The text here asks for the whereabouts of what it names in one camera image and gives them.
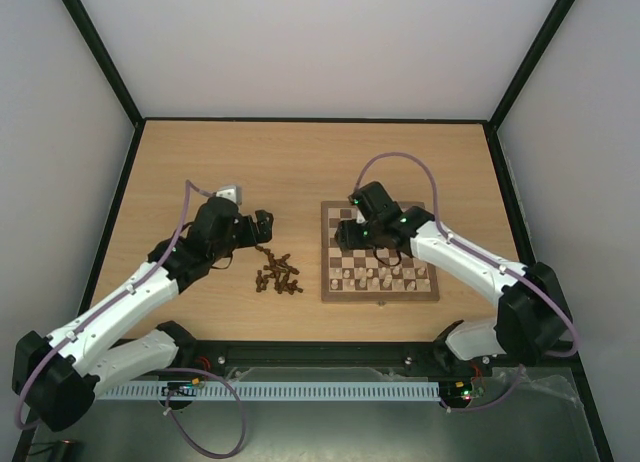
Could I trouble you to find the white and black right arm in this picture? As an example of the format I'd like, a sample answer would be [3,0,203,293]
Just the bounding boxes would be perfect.
[335,181,572,374]

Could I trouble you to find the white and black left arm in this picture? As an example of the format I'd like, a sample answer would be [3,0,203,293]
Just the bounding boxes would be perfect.
[12,194,274,432]

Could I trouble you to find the pile of dark chess pieces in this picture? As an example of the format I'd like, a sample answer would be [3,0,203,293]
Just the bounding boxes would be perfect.
[255,245,304,295]

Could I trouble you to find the wooden chessboard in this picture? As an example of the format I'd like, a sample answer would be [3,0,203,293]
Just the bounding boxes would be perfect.
[321,201,440,306]

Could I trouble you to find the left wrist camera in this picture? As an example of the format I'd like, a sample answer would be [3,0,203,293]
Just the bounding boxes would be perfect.
[215,184,243,206]

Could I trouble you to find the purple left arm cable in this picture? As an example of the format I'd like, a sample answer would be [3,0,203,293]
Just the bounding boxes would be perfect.
[13,179,221,431]

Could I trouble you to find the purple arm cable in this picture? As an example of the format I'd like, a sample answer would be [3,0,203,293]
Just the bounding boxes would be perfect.
[13,179,221,431]
[352,153,581,358]

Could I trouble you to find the black enclosure frame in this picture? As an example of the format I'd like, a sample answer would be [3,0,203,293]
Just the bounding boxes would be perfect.
[12,0,614,462]

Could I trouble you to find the light blue cable duct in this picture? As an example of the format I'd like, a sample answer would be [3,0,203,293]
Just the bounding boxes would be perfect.
[101,381,441,402]

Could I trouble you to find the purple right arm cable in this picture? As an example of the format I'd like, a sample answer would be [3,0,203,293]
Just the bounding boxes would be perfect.
[352,153,581,358]

